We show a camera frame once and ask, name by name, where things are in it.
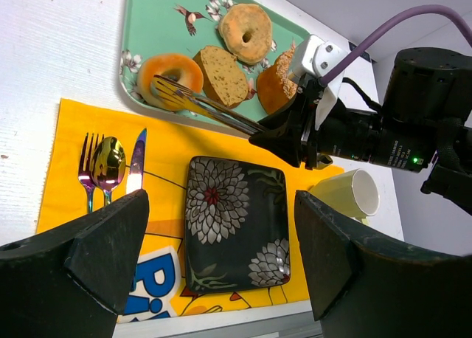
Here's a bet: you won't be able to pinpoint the iridescent fork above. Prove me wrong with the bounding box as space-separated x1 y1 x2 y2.
77 133 104 213

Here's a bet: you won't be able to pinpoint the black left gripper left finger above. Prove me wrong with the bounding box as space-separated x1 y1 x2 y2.
1 190 150 337

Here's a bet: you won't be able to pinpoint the metal tongs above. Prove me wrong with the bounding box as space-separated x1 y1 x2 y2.
150 75 268 136

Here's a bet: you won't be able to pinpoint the pale glazed bagel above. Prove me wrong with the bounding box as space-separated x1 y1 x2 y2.
218 4 272 65

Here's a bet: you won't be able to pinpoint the iridescent knife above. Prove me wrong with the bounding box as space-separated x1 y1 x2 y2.
126 128 147 194

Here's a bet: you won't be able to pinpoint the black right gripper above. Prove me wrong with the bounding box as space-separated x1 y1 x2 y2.
249 47 471 173

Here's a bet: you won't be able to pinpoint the brown bread slice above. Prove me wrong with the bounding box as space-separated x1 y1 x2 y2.
193 46 249 108

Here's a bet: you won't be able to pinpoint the iridescent spoon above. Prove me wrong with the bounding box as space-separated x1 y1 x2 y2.
89 137 126 206

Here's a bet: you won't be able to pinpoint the pale yellow mug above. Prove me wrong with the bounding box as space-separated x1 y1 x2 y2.
309 169 380 226

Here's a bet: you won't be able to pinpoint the green floral tray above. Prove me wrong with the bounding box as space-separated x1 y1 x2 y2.
119 0 310 121

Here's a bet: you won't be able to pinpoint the black floral square plate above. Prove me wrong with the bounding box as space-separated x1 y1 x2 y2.
184 156 291 294

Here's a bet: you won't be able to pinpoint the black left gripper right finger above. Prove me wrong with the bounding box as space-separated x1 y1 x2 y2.
294 190 471 337

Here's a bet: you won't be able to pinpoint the sugared bundt cake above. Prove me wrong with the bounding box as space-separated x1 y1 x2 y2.
256 45 297 114

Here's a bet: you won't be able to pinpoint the orange glazed donut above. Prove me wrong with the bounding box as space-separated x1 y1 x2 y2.
136 53 204 111

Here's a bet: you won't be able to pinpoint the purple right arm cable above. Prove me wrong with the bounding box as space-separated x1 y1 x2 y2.
319 4 472 88

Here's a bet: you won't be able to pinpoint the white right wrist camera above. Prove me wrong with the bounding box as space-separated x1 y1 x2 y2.
288 35 348 131

